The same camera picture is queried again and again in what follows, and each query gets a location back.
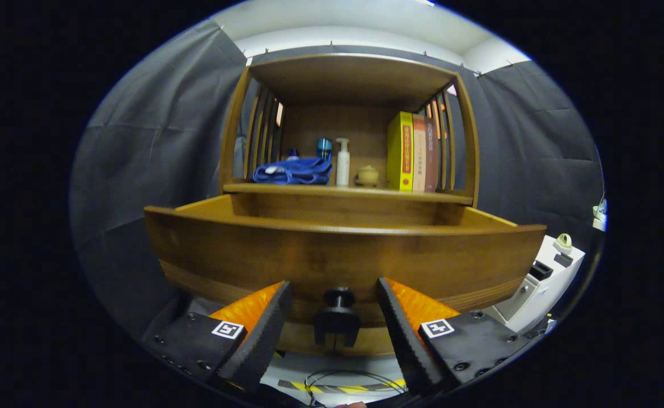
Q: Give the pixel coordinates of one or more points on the black drawer knob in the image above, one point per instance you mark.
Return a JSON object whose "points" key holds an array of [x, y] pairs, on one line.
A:
{"points": [[337, 323]]}

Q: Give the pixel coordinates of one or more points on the wooden drawer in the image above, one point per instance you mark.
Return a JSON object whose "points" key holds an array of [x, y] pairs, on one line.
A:
{"points": [[252, 255]]}

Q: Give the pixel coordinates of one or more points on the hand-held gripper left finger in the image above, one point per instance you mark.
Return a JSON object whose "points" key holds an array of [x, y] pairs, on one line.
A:
{"points": [[266, 334]]}

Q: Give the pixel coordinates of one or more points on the yellow book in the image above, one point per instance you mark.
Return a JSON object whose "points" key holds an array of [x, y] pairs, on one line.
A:
{"points": [[398, 153]]}

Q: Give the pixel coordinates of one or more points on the white side cabinet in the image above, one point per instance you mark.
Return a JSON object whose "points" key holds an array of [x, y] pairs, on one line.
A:
{"points": [[536, 294]]}

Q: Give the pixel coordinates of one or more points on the orange book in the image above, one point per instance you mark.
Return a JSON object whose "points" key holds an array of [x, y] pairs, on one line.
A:
{"points": [[419, 153]]}

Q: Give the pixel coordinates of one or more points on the beige lidded teacup with saucer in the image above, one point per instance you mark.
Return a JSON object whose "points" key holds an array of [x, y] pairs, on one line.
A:
{"points": [[368, 175]]}

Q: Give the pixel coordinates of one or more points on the white pump bottle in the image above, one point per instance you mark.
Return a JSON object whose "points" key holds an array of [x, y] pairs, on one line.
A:
{"points": [[343, 167]]}

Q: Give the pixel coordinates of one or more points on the folded blue towel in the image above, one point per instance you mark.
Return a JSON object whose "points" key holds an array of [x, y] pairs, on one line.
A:
{"points": [[295, 170]]}

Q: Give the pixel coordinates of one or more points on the small green white object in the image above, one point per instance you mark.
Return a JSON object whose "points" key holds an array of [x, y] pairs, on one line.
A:
{"points": [[563, 243]]}

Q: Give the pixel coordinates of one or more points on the small black block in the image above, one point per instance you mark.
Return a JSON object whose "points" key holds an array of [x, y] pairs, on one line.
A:
{"points": [[540, 270], [563, 260]]}

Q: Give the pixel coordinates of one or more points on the wooden countertop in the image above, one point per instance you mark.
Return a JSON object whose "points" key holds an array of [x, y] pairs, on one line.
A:
{"points": [[309, 188]]}

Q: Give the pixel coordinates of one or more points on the brown book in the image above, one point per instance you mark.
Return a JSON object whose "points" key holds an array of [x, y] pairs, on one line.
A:
{"points": [[431, 158]]}

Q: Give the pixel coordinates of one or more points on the wooden cabinet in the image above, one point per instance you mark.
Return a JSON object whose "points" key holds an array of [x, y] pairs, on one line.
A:
{"points": [[354, 79]]}

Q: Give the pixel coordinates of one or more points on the tall blue bottle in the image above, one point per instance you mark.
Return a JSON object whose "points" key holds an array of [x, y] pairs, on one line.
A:
{"points": [[324, 148]]}

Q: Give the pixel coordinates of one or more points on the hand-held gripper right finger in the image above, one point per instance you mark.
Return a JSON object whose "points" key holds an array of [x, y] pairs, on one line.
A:
{"points": [[405, 334]]}

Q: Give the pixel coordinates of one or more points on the small white bottle blue cap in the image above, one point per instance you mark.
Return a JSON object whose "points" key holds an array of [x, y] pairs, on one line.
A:
{"points": [[292, 153]]}

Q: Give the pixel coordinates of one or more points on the yellow black striped floor tape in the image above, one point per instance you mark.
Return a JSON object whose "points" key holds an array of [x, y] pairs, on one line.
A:
{"points": [[354, 389]]}

